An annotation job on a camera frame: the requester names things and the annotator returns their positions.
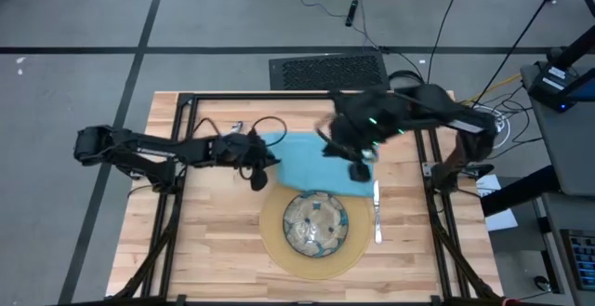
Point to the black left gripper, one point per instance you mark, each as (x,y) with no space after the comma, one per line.
(259,179)

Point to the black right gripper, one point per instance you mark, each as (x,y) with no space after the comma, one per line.
(360,172)

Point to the teal cloth napkin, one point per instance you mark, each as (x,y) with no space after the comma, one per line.
(302,166)

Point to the silver metal table knife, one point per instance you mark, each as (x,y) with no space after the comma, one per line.
(377,222)

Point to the patterned ceramic bowl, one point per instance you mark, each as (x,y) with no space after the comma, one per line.
(316,224)

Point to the round woven tan placemat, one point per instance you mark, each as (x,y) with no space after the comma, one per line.
(274,245)

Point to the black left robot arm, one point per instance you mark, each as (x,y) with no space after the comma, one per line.
(153,148)

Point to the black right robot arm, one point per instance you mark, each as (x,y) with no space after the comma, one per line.
(418,110)

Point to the white paper sheet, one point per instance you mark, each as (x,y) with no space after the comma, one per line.
(502,220)

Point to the black power strip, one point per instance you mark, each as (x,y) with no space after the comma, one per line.
(352,14)

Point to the black stand leg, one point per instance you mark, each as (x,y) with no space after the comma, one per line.
(520,190)
(576,45)

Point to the black device with blue light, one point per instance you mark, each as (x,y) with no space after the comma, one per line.
(541,93)

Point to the grey desk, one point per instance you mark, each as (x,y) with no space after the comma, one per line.
(572,157)

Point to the black keyboard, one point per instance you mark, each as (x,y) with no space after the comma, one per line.
(583,259)

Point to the black aluminium table frame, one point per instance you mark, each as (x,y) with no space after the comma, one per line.
(260,96)

